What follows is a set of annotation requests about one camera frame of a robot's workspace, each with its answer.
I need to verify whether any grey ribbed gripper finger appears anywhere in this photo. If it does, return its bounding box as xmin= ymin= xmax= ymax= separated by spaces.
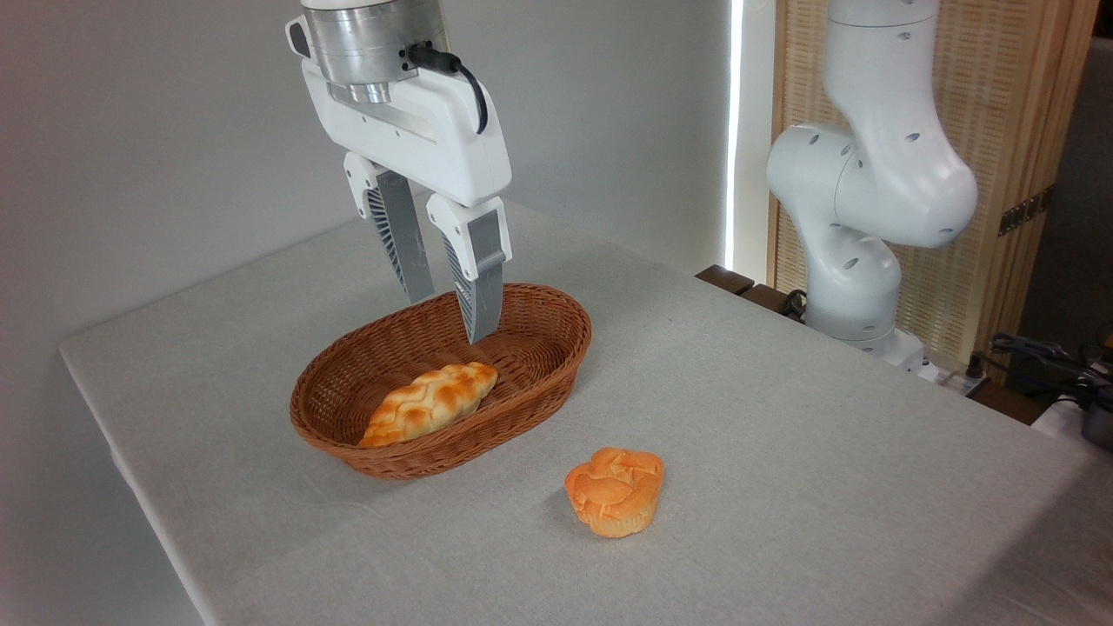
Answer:
xmin=343 ymin=152 xmax=437 ymax=306
xmin=425 ymin=192 xmax=513 ymax=346

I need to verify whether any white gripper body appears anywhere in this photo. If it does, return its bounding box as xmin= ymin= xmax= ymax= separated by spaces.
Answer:
xmin=286 ymin=15 xmax=513 ymax=209

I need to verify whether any round flower-shaped bread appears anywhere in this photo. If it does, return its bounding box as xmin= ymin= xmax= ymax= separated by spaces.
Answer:
xmin=564 ymin=447 xmax=665 ymax=539

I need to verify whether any brown oval wicker basket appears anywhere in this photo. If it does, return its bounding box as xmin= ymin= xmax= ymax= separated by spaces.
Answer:
xmin=290 ymin=283 xmax=593 ymax=481

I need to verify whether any long braided bread loaf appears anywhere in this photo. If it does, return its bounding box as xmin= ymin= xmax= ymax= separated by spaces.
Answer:
xmin=357 ymin=362 xmax=499 ymax=450

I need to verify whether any dark brown wooden block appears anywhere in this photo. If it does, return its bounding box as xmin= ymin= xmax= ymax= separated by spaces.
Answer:
xmin=739 ymin=283 xmax=806 ymax=323
xmin=696 ymin=264 xmax=756 ymax=296

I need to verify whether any light grey tablecloth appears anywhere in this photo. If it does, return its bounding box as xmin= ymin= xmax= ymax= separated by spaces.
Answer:
xmin=59 ymin=196 xmax=1113 ymax=626

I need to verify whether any white power strip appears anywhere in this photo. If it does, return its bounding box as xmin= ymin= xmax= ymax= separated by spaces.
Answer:
xmin=920 ymin=360 xmax=992 ymax=397

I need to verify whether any black screen hinge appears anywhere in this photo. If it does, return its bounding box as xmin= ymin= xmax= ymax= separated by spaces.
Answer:
xmin=997 ymin=186 xmax=1056 ymax=238

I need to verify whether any wooden rattan folding screen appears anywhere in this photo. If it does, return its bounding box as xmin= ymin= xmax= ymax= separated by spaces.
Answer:
xmin=770 ymin=0 xmax=1102 ymax=376

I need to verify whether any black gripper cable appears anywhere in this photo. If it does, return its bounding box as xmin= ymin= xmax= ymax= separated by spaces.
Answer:
xmin=406 ymin=41 xmax=490 ymax=137

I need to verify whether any black cable bundle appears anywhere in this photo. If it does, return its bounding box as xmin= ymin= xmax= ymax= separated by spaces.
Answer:
xmin=988 ymin=332 xmax=1113 ymax=410

